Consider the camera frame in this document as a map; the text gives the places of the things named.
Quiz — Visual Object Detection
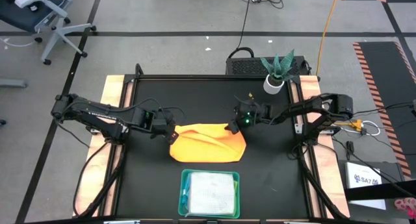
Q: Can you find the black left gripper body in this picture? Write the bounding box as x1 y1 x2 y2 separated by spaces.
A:
149 117 176 138

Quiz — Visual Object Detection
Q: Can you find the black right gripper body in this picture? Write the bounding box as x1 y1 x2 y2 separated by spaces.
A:
233 99 271 127

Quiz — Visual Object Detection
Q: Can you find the orange microfiber towel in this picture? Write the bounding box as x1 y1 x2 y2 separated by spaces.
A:
169 122 247 164

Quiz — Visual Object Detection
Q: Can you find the grey microfiber towel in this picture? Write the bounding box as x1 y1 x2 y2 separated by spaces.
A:
185 171 237 218

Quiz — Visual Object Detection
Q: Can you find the white plant pot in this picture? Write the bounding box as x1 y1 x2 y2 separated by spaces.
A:
262 73 286 95

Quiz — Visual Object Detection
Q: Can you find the black computer case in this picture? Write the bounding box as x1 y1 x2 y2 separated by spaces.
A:
226 56 309 76

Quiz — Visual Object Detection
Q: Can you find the green artificial plant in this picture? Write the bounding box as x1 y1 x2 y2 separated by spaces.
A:
259 49 297 83

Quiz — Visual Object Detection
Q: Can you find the teal plastic tray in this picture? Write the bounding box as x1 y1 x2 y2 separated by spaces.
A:
177 169 241 219

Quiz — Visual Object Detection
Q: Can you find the yellow power splitter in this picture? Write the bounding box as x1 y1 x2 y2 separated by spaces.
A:
334 119 364 132

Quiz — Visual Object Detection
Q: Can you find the white paper box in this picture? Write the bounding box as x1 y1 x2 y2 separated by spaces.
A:
344 161 387 211

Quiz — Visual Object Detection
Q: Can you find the black beam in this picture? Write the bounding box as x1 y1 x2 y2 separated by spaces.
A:
343 180 416 201

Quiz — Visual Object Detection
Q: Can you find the grey floor bar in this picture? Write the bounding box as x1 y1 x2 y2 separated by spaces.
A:
0 79 29 88

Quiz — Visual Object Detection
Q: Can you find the white office chair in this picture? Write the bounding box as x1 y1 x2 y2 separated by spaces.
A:
0 0 98 66

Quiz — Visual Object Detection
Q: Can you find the pink patterned object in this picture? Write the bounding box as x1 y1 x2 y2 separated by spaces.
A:
394 197 416 220

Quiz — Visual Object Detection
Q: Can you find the black aluminium table frame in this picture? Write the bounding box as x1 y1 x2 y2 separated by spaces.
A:
99 73 350 220

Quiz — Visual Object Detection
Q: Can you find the black corrugated cable sleeve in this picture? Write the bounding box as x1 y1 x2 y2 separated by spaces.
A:
297 145 350 220
73 141 127 218

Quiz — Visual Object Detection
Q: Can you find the black computer power cable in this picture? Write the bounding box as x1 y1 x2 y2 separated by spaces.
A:
227 0 255 59

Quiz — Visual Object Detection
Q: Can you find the yellow extension cable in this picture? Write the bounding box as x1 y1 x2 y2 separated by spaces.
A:
315 0 341 76

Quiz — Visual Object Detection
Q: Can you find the white looped cable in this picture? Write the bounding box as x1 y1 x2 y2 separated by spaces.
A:
341 119 382 136

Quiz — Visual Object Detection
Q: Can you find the long black floor cable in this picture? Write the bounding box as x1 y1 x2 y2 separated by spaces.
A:
331 136 416 199

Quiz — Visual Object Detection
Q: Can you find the black cable bundle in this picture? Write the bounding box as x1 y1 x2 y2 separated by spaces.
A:
352 101 416 121

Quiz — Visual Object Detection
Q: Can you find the white floor cable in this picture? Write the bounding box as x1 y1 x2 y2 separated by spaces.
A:
0 36 36 48

